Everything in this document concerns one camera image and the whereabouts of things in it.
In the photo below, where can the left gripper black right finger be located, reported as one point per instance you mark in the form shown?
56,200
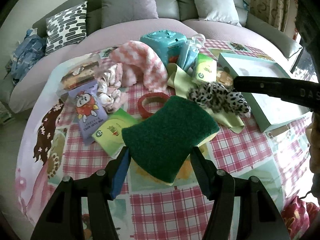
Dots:
258,218

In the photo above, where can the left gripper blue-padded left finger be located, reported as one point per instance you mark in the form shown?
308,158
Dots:
62,216

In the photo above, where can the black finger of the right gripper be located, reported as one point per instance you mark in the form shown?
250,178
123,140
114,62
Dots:
303,93

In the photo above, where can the leopard print scrunchie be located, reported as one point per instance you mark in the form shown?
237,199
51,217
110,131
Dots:
218,98

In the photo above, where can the green tissue pack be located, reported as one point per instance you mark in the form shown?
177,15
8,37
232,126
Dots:
109,134
205,70

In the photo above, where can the purple cartoon snack packet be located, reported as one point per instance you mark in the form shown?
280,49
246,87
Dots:
90,113

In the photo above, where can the light blue wipes pack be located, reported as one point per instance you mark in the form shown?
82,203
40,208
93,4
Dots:
188,54

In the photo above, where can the green yellow scrub sponge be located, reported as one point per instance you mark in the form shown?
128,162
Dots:
161,143

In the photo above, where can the light green cloth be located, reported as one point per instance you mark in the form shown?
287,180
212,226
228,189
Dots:
182,83

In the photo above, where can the pink white floral scrunchie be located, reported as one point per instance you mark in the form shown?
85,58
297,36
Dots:
109,84

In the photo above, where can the clear acrylic box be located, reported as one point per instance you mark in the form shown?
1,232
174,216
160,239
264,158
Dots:
79,74

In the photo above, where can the pink white fluffy towel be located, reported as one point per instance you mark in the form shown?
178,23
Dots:
140,63

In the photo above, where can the person right hand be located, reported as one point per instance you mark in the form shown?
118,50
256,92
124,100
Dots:
313,138

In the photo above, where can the red patterned fabric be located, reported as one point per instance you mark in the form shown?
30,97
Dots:
298,216

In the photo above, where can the mint shallow tray box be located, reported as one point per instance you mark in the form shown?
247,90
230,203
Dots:
269,112

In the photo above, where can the checkered picture tablecloth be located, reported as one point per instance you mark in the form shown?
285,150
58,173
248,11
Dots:
52,147

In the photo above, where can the patterned curtain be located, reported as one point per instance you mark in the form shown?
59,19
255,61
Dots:
280,14

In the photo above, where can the light grey pillow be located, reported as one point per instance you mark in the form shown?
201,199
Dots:
223,11

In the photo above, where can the lilac sofa seat cover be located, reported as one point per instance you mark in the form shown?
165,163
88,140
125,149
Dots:
26,92

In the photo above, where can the teal plastic toy box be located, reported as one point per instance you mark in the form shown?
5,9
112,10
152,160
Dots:
167,44

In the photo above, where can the grey sofa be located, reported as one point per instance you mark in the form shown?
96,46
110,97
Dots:
180,10

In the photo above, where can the blue crumpled clothing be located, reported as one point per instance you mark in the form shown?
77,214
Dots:
26,55

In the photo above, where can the black white patterned pillow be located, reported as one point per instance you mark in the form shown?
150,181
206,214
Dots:
66,27

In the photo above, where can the purple grey pillow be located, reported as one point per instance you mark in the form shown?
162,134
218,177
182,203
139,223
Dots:
121,11

